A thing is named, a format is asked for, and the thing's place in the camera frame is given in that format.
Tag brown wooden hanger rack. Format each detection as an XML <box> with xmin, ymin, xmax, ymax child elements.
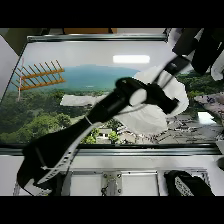
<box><xmin>10</xmin><ymin>59</ymin><xmax>67</xmax><ymax>102</ymax></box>

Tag silver frame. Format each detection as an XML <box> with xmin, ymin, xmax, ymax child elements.
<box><xmin>0</xmin><ymin>33</ymin><xmax>224</xmax><ymax>197</ymax></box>

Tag white garment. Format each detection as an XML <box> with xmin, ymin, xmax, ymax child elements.
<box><xmin>115</xmin><ymin>65</ymin><xmax>190</xmax><ymax>136</ymax></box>

